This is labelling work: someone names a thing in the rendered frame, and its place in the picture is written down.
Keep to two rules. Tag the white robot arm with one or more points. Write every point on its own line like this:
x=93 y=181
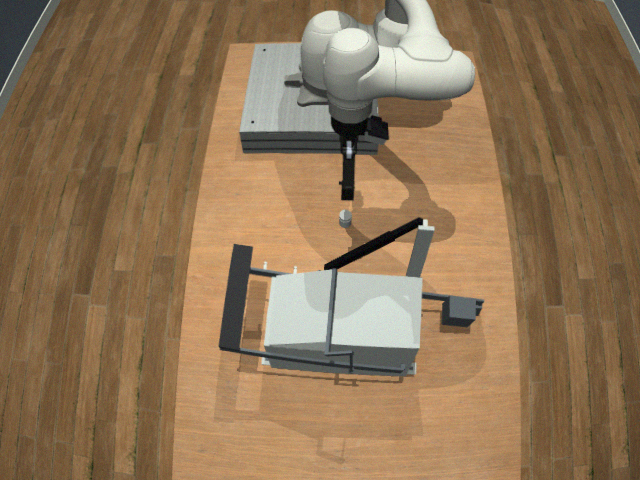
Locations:
x=357 y=69

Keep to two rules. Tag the grey cylinder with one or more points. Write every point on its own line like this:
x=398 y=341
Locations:
x=345 y=218

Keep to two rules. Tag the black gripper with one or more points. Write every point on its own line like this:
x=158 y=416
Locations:
x=350 y=132

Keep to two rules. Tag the black long thin rod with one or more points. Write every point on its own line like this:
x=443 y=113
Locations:
x=374 y=244

